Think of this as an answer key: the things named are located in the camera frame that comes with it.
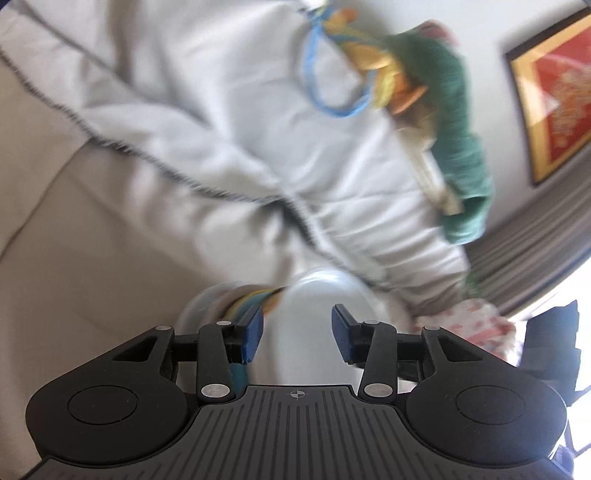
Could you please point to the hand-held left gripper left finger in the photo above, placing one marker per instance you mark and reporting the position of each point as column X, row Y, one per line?
column 253, row 332

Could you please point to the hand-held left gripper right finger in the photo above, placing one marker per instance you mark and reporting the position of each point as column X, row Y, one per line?
column 339, row 330

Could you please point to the white plastic bowl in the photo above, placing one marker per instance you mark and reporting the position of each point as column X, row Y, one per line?
column 304, row 332

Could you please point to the white plate with yellow rim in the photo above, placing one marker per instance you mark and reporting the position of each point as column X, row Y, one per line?
column 254, row 295

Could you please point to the stainless steel bowl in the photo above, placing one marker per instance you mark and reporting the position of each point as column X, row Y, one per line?
column 198, row 307

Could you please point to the floral cloth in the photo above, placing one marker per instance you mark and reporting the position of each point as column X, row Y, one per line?
column 471, row 323

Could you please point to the grey curtain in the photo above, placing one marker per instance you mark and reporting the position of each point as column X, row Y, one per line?
column 531, row 249

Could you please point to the black object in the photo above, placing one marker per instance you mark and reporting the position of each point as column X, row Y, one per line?
column 549, row 341

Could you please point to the grey fringed blanket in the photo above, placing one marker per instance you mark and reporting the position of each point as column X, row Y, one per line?
column 207, row 115

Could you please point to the green knitted cloth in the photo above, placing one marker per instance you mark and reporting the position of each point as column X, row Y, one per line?
column 457, row 115

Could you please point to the yellow plush toy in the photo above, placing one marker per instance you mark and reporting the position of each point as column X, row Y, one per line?
column 388, row 74

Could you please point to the blue ribbon loop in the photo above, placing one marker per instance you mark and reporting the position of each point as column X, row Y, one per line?
column 310, row 60

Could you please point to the framed picture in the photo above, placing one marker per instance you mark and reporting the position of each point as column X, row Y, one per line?
column 563, row 106

